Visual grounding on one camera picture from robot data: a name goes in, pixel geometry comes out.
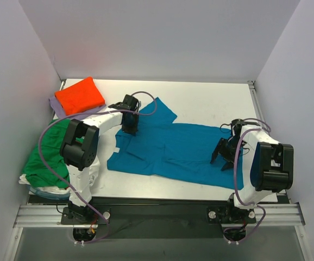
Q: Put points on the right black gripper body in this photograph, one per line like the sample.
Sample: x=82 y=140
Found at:
x=226 y=152

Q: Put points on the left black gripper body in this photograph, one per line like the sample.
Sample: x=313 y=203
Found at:
x=130 y=126

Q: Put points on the teal blue t shirt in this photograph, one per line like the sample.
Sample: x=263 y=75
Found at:
x=162 y=147

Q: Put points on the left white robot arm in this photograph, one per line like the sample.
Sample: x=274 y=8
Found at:
x=79 y=148

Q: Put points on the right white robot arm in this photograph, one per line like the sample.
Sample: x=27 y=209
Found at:
x=261 y=165

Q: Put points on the folded orange t shirt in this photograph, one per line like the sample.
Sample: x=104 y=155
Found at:
x=80 y=97

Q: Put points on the white t shirt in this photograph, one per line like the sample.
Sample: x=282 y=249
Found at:
x=93 y=174

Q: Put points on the folded lavender t shirt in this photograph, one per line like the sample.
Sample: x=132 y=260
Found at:
x=59 y=110

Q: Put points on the light blue t shirt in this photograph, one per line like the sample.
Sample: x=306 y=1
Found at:
x=49 y=195

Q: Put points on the green t shirt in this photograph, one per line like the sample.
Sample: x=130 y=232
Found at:
x=36 y=172

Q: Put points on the aluminium front frame rail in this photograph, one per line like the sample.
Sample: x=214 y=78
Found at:
x=52 y=216

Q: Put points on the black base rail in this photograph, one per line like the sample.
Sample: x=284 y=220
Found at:
x=127 y=218

